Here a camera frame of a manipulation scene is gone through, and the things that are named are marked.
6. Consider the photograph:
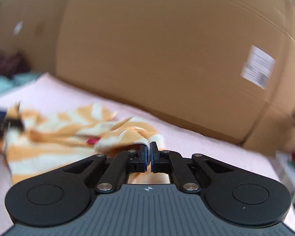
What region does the pink towel mat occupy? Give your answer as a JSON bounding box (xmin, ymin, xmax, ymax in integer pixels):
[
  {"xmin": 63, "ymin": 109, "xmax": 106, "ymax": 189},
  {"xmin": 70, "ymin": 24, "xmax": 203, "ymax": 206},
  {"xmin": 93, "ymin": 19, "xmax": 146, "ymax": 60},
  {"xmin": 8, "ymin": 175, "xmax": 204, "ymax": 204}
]
[{"xmin": 0, "ymin": 72, "xmax": 295, "ymax": 236}]

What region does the right lower cardboard box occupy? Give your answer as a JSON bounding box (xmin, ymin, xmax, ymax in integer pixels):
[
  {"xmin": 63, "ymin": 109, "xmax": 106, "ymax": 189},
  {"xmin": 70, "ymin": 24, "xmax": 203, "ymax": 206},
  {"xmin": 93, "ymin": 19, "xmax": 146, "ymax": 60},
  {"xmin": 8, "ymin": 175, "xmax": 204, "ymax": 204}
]
[{"xmin": 241, "ymin": 105, "xmax": 295, "ymax": 156}]

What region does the right upper cardboard box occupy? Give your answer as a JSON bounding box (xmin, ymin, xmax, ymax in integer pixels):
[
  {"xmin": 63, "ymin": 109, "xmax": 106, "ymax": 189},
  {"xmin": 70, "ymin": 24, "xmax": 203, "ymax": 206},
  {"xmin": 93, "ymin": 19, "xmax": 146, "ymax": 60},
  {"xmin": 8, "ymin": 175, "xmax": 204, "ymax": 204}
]
[{"xmin": 269, "ymin": 0, "xmax": 295, "ymax": 114}]

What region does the dark brown garment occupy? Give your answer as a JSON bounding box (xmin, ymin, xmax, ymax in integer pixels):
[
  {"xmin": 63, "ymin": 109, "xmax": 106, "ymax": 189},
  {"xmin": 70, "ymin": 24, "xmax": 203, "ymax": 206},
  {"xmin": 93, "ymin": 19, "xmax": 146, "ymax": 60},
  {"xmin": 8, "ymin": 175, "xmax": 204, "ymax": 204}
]
[{"xmin": 0, "ymin": 51, "xmax": 31, "ymax": 79}]

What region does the left cardboard box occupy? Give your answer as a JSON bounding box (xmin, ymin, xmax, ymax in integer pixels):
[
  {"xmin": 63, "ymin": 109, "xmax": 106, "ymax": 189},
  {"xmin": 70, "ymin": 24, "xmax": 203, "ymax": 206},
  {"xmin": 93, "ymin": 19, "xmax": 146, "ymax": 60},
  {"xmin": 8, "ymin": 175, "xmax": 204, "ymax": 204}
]
[{"xmin": 0, "ymin": 0, "xmax": 67, "ymax": 74}]

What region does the orange white striped sweater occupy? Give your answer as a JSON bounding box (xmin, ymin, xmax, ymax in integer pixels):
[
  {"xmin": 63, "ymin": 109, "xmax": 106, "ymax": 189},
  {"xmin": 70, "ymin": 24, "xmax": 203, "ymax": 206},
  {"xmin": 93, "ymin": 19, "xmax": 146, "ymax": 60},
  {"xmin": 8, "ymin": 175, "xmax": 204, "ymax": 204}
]
[{"xmin": 0, "ymin": 103, "xmax": 165, "ymax": 184}]

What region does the large centre cardboard box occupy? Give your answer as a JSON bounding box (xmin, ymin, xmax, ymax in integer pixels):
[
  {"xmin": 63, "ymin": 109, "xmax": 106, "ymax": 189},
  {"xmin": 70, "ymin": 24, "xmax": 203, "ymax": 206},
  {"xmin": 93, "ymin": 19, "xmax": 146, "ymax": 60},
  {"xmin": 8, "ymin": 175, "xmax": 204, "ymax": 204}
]
[{"xmin": 56, "ymin": 0, "xmax": 286, "ymax": 143}]

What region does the small white label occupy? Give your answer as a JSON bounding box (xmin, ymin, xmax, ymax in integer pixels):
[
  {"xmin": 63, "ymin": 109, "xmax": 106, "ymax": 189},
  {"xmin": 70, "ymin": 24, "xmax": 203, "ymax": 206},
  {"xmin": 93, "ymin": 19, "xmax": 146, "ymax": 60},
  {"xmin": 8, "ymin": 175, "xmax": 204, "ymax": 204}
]
[{"xmin": 13, "ymin": 21, "xmax": 23, "ymax": 36}]

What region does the teal folded cloth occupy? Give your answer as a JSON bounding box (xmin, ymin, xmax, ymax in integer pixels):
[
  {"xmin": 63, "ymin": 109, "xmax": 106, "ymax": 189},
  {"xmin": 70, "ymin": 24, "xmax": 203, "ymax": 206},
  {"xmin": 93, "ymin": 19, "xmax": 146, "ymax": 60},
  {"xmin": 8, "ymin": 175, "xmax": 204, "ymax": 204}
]
[{"xmin": 0, "ymin": 72, "xmax": 42, "ymax": 95}]

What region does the white shipping label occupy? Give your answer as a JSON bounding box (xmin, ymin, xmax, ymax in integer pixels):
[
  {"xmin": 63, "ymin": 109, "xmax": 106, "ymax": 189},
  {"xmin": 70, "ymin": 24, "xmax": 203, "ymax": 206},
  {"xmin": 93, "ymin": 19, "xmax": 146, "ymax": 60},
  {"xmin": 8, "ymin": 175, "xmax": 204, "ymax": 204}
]
[{"xmin": 241, "ymin": 45, "xmax": 276, "ymax": 89}]

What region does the white side table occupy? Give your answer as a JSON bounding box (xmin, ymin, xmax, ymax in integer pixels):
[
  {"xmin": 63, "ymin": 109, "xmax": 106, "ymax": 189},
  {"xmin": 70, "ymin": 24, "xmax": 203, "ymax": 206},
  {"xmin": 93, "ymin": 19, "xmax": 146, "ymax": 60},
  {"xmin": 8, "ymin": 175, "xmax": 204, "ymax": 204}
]
[{"xmin": 275, "ymin": 151, "xmax": 295, "ymax": 208}]

